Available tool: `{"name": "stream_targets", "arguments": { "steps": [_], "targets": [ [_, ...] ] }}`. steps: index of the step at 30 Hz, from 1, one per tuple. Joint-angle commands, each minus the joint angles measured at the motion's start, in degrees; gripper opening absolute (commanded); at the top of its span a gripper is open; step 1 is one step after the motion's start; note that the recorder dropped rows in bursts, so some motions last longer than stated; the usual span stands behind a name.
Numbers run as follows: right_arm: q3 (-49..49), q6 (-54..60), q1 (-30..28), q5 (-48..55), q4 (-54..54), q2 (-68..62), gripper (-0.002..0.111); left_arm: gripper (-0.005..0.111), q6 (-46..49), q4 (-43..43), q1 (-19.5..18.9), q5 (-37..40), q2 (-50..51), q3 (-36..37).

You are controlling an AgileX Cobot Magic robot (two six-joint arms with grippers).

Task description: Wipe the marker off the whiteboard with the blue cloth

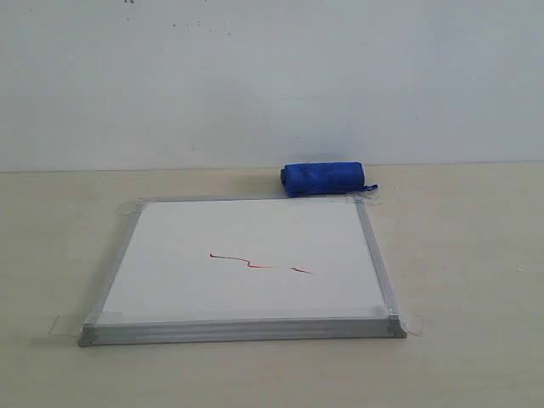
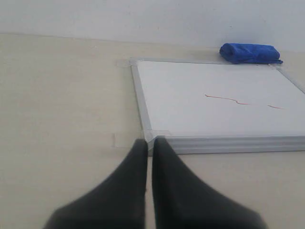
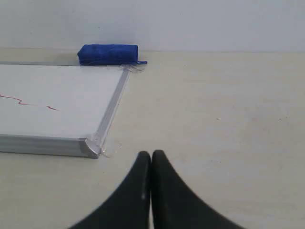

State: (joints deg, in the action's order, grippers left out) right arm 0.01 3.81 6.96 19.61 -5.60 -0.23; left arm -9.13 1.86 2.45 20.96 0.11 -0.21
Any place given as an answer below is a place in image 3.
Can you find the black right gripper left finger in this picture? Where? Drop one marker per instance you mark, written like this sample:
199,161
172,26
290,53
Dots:
128,206

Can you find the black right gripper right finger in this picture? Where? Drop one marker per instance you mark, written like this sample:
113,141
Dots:
175,205

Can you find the blue cloth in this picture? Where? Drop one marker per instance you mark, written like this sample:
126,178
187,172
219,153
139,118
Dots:
109,54

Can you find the white board with aluminium frame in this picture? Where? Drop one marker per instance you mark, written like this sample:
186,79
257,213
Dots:
58,110

